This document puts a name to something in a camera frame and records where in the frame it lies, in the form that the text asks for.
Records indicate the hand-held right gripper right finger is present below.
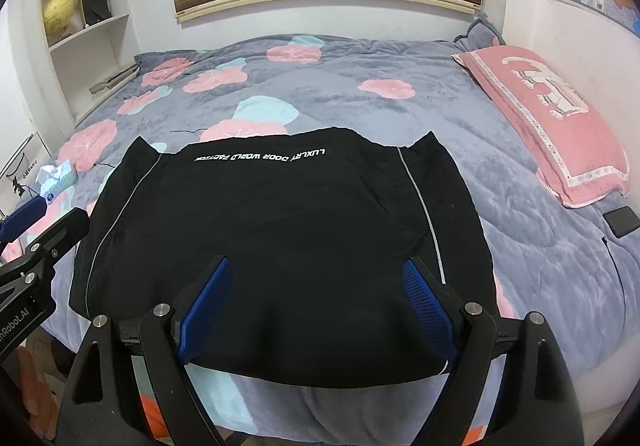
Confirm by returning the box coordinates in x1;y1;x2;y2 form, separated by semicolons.
401;255;586;446

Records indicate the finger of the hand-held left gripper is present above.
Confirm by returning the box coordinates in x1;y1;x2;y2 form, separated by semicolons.
0;196;49;243
20;207;92;277

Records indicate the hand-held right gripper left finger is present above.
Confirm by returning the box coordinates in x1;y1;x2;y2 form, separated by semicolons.
55;253;236;446

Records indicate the black jacket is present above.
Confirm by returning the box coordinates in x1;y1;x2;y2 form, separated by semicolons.
69;126;500;384

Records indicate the white paper bag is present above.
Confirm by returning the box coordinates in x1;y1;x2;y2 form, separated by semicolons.
0;131;48;213

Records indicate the tissue pack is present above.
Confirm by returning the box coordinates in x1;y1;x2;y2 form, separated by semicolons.
36;162;77;203

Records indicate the pink slipper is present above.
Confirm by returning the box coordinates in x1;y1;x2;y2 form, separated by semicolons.
14;345;58;439

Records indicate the orange object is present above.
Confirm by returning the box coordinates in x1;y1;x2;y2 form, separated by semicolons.
137;388;168;429

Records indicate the flat grey case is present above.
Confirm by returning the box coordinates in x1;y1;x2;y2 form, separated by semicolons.
89;65;139;96

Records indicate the yellow globe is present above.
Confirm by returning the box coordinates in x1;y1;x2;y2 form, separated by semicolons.
42;0;77;38

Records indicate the black phone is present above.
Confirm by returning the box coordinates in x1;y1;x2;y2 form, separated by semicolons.
601;206;640;240

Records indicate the grey floral blanket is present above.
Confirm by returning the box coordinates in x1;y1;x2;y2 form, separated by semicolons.
40;34;640;446

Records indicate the black box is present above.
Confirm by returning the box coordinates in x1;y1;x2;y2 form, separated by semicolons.
80;0;113;26

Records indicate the pink pillow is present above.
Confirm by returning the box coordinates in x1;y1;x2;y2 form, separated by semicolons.
451;45;632;208

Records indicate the grey pillow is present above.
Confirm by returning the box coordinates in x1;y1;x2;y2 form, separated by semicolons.
454;16;507;50

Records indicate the black cable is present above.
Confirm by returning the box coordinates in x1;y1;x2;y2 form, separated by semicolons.
601;236;640;309

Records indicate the white wall shelf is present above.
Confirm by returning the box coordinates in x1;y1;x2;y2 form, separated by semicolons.
37;0;141;127

